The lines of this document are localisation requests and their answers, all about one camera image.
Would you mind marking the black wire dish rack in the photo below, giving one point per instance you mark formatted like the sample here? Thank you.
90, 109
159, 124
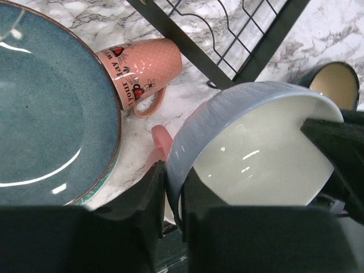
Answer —
229, 42

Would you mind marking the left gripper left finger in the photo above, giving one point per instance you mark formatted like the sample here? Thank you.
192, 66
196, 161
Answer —
121, 236

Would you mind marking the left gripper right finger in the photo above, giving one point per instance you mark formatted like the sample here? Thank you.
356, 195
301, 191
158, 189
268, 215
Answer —
223, 238

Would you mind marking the dark bowl beige inside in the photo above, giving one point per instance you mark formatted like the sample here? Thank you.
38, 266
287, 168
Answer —
336, 80

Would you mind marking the white bowl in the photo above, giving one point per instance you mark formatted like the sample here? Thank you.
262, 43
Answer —
245, 145

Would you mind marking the blue glazed floral plate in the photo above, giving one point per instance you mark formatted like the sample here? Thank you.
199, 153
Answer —
60, 112

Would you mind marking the teal patterned bottom plate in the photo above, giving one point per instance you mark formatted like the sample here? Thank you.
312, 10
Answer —
95, 189

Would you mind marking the printed salmon coffee mug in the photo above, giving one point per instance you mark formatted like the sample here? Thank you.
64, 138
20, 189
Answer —
141, 71

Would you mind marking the plain pink mug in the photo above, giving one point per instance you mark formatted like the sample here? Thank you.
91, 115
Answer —
162, 145

